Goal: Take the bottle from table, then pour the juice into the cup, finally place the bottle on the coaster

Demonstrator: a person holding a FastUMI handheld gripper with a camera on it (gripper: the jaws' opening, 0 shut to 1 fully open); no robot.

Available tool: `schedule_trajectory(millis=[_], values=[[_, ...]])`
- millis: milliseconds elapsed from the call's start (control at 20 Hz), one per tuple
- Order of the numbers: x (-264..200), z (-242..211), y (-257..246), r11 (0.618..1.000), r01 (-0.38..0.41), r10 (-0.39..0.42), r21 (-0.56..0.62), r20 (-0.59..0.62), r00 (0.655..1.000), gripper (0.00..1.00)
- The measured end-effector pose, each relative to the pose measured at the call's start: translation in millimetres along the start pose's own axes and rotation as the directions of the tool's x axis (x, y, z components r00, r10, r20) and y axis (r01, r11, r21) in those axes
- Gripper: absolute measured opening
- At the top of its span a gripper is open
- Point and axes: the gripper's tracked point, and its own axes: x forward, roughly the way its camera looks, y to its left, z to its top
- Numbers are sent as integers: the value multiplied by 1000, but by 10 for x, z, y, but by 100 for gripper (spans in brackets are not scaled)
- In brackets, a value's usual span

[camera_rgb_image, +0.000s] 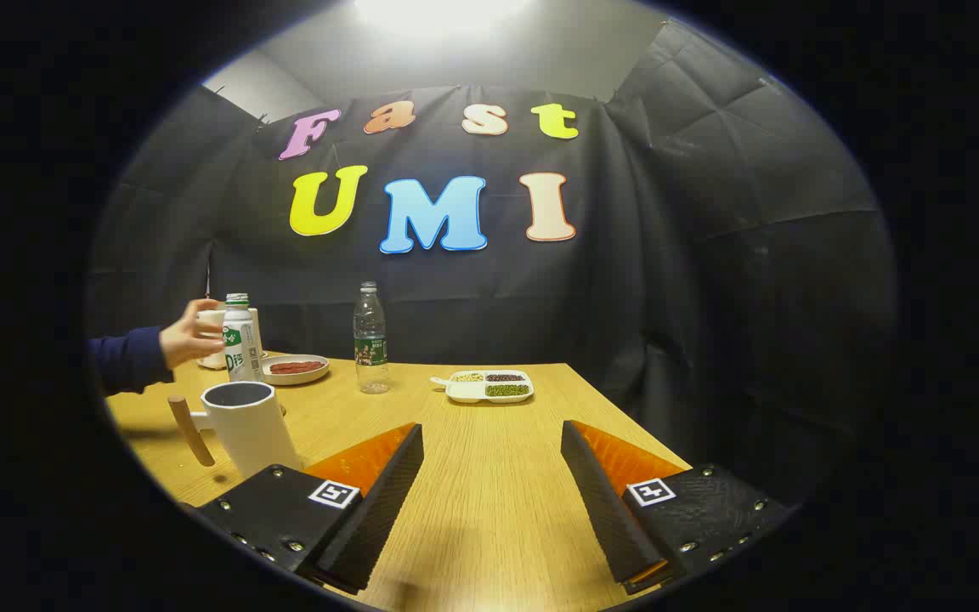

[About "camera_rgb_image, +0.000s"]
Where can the clear plastic water bottle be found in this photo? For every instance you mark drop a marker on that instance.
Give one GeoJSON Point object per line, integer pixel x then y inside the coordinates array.
{"type": "Point", "coordinates": [370, 340]}

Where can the red meat slice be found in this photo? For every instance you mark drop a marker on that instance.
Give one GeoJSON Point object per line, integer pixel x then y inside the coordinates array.
{"type": "Point", "coordinates": [311, 366]}
{"type": "Point", "coordinates": [281, 369]}

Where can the black backdrop cloth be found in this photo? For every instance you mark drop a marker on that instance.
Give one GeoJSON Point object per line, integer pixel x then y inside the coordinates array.
{"type": "Point", "coordinates": [668, 297]}

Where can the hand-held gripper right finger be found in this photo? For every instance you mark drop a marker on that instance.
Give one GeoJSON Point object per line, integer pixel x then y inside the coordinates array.
{"type": "Point", "coordinates": [604, 510]}

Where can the ceiling light panel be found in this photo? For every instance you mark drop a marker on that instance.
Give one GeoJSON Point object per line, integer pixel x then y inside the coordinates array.
{"type": "Point", "coordinates": [443, 15]}

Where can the white juice bottle green label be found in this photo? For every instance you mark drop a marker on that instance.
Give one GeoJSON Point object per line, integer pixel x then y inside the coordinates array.
{"type": "Point", "coordinates": [241, 348]}

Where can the wooden table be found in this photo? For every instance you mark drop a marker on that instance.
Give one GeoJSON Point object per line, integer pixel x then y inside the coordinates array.
{"type": "Point", "coordinates": [498, 476]}

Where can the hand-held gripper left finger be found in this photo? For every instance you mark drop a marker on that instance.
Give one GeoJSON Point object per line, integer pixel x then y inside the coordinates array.
{"type": "Point", "coordinates": [370, 518]}

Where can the white divided dish with beans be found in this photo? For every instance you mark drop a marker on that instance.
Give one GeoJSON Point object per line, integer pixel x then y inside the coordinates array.
{"type": "Point", "coordinates": [464, 392]}

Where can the round beige plate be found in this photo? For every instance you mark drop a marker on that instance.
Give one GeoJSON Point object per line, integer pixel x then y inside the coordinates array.
{"type": "Point", "coordinates": [319, 376]}

